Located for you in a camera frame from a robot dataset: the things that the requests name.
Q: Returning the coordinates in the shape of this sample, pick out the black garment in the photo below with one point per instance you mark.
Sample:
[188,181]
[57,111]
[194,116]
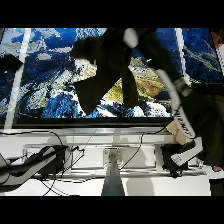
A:
[110,66]

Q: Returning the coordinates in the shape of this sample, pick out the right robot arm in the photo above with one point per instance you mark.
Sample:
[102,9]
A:
[182,120]

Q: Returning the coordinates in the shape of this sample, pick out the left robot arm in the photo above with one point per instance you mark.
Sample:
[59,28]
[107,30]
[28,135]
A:
[40,160]

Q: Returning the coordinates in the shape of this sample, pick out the beige garment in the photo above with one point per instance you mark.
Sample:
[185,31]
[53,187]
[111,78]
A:
[176,132]

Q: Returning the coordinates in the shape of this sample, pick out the dark brown garment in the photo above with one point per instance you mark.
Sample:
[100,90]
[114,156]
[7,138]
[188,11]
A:
[210,126]

